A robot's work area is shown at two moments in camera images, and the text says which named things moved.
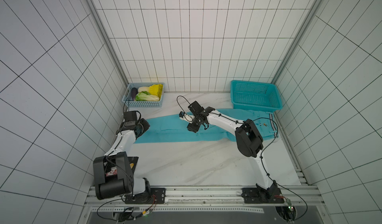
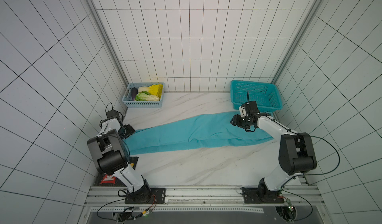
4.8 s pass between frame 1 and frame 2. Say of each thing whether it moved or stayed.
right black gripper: moved
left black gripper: moved
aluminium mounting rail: stayed
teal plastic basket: stayed
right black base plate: stayed
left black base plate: stayed
